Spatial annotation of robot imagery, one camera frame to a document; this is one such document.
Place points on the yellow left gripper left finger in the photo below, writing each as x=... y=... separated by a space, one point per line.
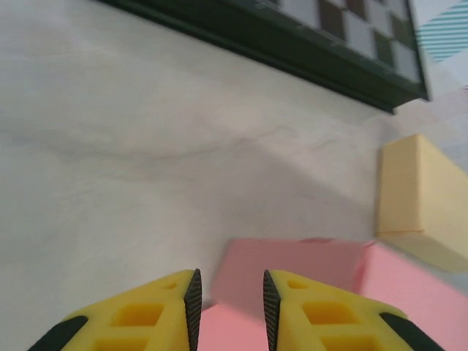
x=139 y=318

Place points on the pink paper box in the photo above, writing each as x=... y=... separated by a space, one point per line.
x=311 y=263

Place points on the black and silver chessboard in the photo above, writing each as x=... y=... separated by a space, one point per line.
x=329 y=44

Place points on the yellow paper box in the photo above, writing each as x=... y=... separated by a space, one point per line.
x=420 y=204

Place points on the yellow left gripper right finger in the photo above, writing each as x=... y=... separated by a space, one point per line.
x=329 y=318

